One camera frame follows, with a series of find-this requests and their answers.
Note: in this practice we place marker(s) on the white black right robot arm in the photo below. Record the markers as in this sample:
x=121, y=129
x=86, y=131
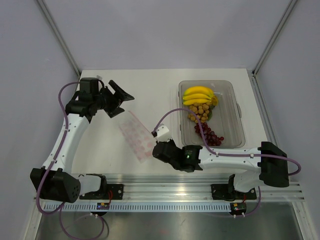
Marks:
x=264, y=165

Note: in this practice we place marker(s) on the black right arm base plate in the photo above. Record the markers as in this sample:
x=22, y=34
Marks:
x=226, y=193

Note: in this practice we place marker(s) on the right aluminium frame post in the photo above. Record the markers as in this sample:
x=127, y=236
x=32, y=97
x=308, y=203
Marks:
x=275, y=35

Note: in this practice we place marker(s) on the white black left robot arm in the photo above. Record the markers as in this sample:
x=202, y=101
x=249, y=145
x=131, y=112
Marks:
x=53, y=180

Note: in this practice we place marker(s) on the aluminium frame post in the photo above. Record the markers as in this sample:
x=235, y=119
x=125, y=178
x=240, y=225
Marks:
x=275, y=35
x=47, y=15

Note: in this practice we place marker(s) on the yellow banana bunch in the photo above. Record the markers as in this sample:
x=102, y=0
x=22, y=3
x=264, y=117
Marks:
x=199, y=95

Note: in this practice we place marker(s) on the brown longan bunch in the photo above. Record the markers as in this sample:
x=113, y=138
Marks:
x=202, y=110

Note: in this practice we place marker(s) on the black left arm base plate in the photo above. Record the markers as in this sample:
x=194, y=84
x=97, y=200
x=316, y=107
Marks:
x=112, y=191

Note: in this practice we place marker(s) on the right small circuit board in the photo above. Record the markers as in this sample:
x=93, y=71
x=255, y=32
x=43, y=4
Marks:
x=238, y=208

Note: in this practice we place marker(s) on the left aluminium frame post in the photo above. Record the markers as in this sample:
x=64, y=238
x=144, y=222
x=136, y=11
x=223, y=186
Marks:
x=47, y=15

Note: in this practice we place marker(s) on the aluminium mounting rail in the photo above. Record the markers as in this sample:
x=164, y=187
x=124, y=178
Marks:
x=179, y=194

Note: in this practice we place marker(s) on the left small circuit board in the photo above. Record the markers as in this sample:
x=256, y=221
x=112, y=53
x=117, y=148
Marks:
x=103, y=206

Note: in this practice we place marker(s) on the small circuit board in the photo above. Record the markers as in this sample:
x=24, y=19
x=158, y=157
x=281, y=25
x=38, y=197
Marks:
x=103, y=206
x=238, y=208

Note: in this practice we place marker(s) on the clear grey plastic bin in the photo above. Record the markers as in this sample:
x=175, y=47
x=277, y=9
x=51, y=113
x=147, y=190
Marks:
x=226, y=116

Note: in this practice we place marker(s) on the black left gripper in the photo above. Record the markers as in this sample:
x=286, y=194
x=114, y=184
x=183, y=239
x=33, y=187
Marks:
x=116, y=99

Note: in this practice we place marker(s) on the red grape bunch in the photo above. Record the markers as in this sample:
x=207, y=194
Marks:
x=211, y=138

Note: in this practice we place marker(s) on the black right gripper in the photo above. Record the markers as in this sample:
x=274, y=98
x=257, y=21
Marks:
x=170, y=142

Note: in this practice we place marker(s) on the clear red-dotted zip bag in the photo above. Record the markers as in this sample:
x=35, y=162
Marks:
x=137, y=136

